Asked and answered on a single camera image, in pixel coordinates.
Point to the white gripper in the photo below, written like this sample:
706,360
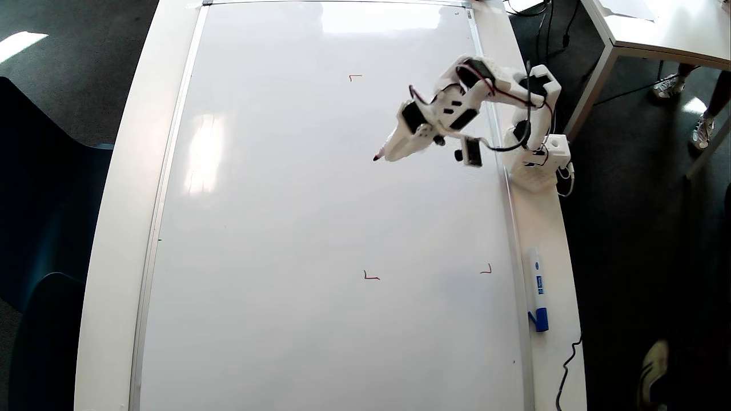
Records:
412,140

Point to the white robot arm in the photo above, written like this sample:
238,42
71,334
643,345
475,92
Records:
557,151

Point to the large whiteboard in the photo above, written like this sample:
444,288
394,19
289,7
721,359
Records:
285,228

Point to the white blue board marker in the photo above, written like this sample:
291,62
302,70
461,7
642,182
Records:
537,285

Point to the person wearing white sneakers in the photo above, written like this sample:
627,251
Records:
669,85

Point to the white side table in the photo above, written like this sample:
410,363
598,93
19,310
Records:
674,28

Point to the dark teal chair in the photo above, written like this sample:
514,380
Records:
45,354
45,200

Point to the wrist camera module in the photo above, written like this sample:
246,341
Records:
473,151

